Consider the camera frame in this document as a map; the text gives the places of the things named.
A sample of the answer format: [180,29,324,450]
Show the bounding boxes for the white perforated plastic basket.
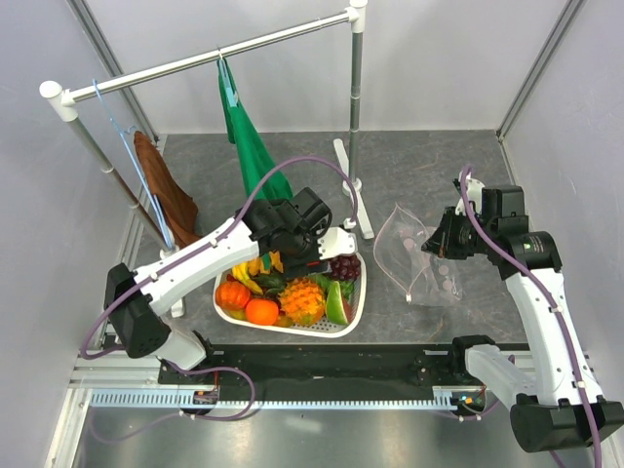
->
[213,253,367,338]

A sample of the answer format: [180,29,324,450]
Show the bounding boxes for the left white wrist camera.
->
[317,227,358,260]

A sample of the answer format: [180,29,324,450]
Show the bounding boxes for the blue hanger with shirt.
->
[216,49,239,107]

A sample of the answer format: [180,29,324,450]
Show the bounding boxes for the white slotted cable duct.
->
[90,388,457,411]

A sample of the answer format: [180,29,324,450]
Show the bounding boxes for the yellow toy bananas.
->
[231,262,263,295]

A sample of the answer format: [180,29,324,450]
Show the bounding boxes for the green toy lettuce leaf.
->
[309,274,354,300]

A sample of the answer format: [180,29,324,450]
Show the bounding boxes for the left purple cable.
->
[79,154,361,361]

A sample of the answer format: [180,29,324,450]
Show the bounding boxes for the yellow orange toy pepper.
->
[247,252,284,276]

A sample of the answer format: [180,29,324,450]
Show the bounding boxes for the orange toy pineapple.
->
[278,278,326,327]

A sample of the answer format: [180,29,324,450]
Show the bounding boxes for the orange toy pumpkin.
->
[214,282,252,311]

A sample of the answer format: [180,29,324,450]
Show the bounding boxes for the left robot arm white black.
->
[104,188,336,383]

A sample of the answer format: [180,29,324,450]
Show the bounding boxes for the clear pink zip top bag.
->
[373,205,463,307]

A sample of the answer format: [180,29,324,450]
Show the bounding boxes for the brown cloth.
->
[134,131,200,249]

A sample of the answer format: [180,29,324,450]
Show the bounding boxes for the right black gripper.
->
[422,206,497,259]

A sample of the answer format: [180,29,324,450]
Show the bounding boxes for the toy watermelon slice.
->
[326,283,352,326]

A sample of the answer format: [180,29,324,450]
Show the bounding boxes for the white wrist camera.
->
[317,227,358,260]
[455,173,486,216]

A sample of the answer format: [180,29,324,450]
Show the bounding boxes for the light blue wire hanger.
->
[92,79,175,251]

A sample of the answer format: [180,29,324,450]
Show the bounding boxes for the white clothes rack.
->
[38,0,375,319]

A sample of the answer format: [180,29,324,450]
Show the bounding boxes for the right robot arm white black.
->
[421,178,623,467]

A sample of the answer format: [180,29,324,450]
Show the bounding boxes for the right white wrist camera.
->
[455,173,486,216]

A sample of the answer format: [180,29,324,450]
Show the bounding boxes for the toy orange fruit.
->
[245,298,279,326]

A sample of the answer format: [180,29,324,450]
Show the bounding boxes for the green shirt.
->
[218,64,275,195]

